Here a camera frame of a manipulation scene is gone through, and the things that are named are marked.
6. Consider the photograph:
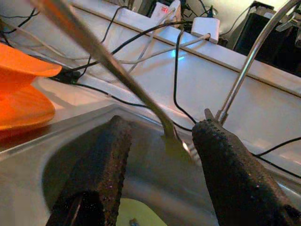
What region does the white plug with red light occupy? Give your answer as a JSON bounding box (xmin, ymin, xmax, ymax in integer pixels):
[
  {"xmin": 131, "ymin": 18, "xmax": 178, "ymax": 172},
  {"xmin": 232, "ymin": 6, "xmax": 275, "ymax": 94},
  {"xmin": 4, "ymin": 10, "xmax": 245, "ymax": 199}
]
[{"xmin": 150, "ymin": 0, "xmax": 182, "ymax": 23}]

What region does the stainless steel fork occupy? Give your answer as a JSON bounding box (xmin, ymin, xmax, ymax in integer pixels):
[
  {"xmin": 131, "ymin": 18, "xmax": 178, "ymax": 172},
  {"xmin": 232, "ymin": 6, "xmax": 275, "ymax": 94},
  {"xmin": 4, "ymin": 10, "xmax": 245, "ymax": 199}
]
[{"xmin": 29, "ymin": 0, "xmax": 200, "ymax": 165}]

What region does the grey braided cable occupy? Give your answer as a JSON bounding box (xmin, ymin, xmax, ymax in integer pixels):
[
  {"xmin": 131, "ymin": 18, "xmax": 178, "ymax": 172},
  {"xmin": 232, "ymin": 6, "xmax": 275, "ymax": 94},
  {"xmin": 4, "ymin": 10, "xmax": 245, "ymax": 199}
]
[{"xmin": 117, "ymin": 32, "xmax": 212, "ymax": 65}]

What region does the black appliance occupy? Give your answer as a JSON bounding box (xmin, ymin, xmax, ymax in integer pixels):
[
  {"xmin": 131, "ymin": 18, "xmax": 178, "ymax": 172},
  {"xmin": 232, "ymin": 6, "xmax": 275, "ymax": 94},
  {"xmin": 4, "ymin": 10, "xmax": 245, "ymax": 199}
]
[{"xmin": 232, "ymin": 0, "xmax": 301, "ymax": 78}]

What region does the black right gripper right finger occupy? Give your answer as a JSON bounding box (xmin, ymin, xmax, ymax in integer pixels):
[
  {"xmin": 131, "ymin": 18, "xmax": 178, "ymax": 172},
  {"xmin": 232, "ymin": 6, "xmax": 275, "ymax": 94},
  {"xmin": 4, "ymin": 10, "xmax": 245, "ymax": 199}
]
[{"xmin": 191, "ymin": 119, "xmax": 301, "ymax": 226}]

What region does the white cable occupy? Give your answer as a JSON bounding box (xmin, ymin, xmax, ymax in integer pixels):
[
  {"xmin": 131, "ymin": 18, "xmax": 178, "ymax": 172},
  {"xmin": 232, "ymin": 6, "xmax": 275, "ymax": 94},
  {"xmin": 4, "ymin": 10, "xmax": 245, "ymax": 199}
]
[{"xmin": 128, "ymin": 7, "xmax": 176, "ymax": 74}]

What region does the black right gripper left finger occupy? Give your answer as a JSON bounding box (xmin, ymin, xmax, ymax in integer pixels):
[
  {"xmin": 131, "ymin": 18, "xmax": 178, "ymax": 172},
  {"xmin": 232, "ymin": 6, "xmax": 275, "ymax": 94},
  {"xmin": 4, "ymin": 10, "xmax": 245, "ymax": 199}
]
[{"xmin": 46, "ymin": 114, "xmax": 133, "ymax": 226}]

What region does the stainless steel sink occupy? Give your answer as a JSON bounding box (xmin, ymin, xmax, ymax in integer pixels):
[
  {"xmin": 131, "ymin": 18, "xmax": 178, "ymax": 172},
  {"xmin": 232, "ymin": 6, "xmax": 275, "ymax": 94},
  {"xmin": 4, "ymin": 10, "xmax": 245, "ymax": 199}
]
[{"xmin": 0, "ymin": 103, "xmax": 301, "ymax": 226}]

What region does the white power adapter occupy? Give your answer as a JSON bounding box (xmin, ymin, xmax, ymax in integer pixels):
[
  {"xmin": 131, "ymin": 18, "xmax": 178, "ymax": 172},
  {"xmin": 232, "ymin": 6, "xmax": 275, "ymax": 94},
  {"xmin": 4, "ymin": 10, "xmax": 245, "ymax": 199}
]
[{"xmin": 190, "ymin": 16, "xmax": 221, "ymax": 45}]

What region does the green plate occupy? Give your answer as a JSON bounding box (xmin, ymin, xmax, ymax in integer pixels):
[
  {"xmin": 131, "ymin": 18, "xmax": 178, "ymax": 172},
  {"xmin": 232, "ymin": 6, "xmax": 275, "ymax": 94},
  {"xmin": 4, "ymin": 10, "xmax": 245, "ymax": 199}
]
[{"xmin": 116, "ymin": 197, "xmax": 168, "ymax": 226}]

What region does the orange plastic bowl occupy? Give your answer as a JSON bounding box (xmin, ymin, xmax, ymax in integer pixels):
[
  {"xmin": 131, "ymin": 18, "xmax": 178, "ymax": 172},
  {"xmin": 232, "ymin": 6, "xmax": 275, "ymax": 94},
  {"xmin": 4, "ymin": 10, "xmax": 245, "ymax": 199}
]
[{"xmin": 0, "ymin": 43, "xmax": 63, "ymax": 91}]

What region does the black power cable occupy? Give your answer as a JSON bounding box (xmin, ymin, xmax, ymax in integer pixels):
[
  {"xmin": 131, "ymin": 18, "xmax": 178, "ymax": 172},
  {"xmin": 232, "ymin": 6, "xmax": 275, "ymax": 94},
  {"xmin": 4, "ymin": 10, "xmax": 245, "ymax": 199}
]
[
  {"xmin": 75, "ymin": 82, "xmax": 195, "ymax": 132},
  {"xmin": 253, "ymin": 137, "xmax": 301, "ymax": 179},
  {"xmin": 70, "ymin": 20, "xmax": 195, "ymax": 73},
  {"xmin": 173, "ymin": 28, "xmax": 198, "ymax": 125}
]

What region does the chrome gooseneck faucet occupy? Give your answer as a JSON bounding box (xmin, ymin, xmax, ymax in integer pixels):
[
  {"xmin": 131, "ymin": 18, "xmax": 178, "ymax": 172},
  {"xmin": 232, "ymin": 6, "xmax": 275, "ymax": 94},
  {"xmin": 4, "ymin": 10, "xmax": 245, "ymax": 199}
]
[{"xmin": 204, "ymin": 0, "xmax": 301, "ymax": 125}]

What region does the black power brick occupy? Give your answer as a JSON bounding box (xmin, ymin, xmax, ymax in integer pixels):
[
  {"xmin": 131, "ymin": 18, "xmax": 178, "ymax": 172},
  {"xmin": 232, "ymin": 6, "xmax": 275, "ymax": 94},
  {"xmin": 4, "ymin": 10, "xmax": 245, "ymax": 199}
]
[{"xmin": 50, "ymin": 70, "xmax": 81, "ymax": 85}]

